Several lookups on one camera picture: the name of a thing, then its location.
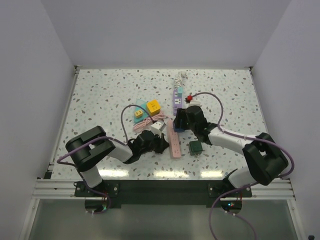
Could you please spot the purple power strip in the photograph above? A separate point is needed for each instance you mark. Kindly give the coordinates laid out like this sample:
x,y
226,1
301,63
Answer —
x,y
177,99

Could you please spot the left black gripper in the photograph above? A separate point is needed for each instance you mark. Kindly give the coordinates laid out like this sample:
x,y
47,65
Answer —
x,y
162,144

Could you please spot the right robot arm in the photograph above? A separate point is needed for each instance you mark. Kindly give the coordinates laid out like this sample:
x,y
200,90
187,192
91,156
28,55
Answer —
x,y
264,160

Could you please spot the aluminium rail frame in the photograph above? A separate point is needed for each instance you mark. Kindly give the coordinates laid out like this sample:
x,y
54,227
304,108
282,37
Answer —
x,y
92,89

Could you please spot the dark green cube socket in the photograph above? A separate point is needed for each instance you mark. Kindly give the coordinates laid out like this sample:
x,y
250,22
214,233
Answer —
x,y
195,148

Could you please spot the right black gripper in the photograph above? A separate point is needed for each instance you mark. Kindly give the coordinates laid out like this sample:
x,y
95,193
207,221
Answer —
x,y
181,115

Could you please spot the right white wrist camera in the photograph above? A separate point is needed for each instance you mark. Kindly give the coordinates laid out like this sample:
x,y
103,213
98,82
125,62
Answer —
x,y
192,102

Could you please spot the teal power strip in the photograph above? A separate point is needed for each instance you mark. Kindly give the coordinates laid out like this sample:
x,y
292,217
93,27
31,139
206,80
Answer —
x,y
141,104

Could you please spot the small yellow adapter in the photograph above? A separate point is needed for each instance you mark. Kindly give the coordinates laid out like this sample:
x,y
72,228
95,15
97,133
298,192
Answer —
x,y
138,113

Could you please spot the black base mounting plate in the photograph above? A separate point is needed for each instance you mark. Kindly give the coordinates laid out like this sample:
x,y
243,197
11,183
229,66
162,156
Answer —
x,y
116,193

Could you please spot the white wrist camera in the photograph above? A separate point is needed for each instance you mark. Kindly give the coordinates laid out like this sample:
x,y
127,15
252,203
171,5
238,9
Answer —
x,y
192,102
158,127

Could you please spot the blue cube socket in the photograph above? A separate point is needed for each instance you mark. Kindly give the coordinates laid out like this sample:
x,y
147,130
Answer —
x,y
179,129

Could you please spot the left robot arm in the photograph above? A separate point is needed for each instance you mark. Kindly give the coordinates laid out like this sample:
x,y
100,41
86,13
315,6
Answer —
x,y
89,148

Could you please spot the yellow cube socket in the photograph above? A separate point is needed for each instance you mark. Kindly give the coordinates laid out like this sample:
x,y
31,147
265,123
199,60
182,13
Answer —
x,y
153,107

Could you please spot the pink power strip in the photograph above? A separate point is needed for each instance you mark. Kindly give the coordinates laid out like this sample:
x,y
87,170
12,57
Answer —
x,y
173,139

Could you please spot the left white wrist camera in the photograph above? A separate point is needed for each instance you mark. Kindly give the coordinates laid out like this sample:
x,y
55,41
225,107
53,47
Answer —
x,y
158,127

